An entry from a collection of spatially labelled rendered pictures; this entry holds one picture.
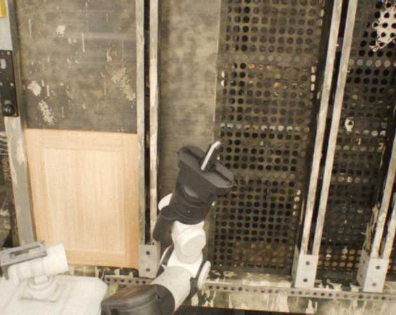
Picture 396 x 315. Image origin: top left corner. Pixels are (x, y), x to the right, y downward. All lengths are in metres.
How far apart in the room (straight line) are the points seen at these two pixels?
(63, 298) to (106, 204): 0.48
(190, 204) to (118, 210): 0.57
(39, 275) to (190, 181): 0.37
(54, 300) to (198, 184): 0.40
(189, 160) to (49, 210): 0.76
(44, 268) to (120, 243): 0.55
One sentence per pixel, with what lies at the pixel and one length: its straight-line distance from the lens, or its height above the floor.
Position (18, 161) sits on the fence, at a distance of 1.34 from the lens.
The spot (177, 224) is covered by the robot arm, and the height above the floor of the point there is 1.43.
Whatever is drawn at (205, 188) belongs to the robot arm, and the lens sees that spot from 0.73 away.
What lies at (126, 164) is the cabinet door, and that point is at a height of 1.22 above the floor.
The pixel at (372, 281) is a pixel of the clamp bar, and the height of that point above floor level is 0.96.
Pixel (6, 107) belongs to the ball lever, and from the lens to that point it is 1.17.
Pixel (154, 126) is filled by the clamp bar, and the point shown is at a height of 1.36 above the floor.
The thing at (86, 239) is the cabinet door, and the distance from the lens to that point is 1.40.
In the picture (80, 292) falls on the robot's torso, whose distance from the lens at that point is 0.91.
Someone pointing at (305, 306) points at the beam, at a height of 0.83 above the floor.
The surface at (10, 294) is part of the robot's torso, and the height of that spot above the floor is 1.35.
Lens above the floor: 2.16
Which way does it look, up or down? 51 degrees down
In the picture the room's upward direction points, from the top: straight up
